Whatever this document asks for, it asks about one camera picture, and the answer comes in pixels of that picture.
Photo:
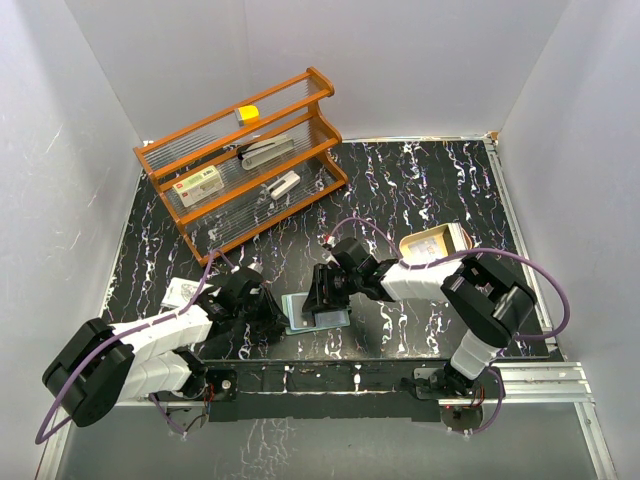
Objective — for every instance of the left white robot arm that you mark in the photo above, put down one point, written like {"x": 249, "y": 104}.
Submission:
{"x": 102, "y": 364}

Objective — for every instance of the grey black stapler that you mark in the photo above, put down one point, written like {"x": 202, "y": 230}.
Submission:
{"x": 257, "y": 153}

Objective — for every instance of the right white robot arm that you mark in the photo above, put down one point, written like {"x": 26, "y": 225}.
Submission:
{"x": 491, "y": 300}

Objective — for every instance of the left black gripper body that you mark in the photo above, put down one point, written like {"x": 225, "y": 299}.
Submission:
{"x": 250, "y": 312}

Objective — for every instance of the small white stapler remover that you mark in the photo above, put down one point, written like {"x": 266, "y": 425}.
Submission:
{"x": 283, "y": 185}

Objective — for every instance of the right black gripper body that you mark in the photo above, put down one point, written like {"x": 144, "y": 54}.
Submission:
{"x": 335, "y": 286}

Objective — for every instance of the yellow grey tape measure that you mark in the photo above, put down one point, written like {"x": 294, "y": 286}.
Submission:
{"x": 247, "y": 114}

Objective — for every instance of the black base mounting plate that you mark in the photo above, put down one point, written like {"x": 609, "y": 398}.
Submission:
{"x": 338, "y": 389}

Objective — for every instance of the aluminium frame rail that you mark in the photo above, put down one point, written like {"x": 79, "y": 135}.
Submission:
{"x": 536, "y": 382}

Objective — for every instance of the white paper card with code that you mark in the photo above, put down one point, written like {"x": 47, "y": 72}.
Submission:
{"x": 180, "y": 291}

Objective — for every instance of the stack of cards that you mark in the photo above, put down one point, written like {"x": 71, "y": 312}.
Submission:
{"x": 460, "y": 239}

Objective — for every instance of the white blue patterned card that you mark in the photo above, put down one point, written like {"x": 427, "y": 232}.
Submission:
{"x": 428, "y": 248}

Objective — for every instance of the green card holder wallet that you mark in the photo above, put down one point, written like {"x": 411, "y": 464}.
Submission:
{"x": 323, "y": 321}

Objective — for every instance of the dark striped credit card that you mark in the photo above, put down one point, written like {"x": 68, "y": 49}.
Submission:
{"x": 298, "y": 319}

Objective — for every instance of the orange wooden three-tier rack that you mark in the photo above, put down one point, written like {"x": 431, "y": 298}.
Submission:
{"x": 240, "y": 171}

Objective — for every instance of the white staples box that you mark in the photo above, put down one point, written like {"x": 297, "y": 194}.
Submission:
{"x": 198, "y": 186}

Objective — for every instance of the beige card tray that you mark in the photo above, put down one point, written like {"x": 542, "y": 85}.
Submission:
{"x": 440, "y": 231}

